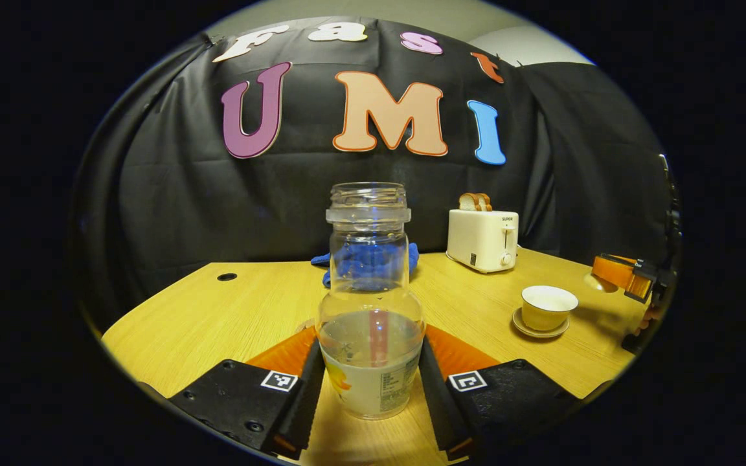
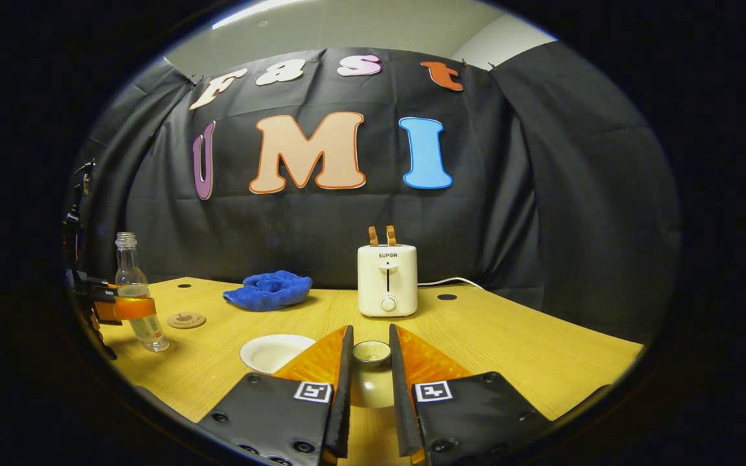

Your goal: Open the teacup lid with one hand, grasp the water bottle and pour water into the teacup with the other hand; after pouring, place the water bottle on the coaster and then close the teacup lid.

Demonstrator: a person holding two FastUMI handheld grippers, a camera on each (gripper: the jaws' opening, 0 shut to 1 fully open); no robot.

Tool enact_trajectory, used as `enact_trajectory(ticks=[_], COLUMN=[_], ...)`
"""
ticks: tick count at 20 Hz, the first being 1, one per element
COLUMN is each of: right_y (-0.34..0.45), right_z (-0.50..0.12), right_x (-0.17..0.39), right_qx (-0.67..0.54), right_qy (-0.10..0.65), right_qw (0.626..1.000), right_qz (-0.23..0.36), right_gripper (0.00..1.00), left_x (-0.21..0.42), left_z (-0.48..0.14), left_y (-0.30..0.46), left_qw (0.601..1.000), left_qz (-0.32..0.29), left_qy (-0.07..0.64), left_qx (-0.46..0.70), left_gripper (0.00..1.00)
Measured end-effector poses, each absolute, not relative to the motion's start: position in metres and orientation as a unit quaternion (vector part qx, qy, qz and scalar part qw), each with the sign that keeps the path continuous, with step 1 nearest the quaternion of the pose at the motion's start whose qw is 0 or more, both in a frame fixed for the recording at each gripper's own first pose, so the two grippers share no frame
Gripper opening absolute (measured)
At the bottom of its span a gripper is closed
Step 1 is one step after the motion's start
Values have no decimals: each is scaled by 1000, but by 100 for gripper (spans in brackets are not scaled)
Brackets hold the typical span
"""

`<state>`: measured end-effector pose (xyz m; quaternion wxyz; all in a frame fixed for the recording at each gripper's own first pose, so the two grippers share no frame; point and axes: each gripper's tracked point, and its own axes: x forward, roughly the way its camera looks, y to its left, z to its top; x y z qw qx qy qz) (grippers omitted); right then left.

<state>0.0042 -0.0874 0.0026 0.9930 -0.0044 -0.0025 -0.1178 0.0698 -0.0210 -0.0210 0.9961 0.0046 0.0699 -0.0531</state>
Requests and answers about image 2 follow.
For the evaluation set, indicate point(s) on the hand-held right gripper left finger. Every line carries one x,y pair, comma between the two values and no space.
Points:
269,414

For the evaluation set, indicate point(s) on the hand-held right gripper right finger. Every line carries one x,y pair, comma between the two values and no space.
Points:
476,414

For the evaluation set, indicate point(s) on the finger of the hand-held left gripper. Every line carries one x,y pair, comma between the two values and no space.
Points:
101,291
130,309

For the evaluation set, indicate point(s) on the clear glass water bottle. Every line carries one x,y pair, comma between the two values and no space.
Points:
132,278

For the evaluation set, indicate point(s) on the cream ceramic teacup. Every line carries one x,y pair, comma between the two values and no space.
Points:
272,353

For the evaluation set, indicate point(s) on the blue towel cloth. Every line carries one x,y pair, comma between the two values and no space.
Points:
269,291

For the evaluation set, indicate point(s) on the white toaster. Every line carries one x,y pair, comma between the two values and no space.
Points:
387,285

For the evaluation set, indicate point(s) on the toasted bread slice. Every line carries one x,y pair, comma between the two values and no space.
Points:
373,235
390,235

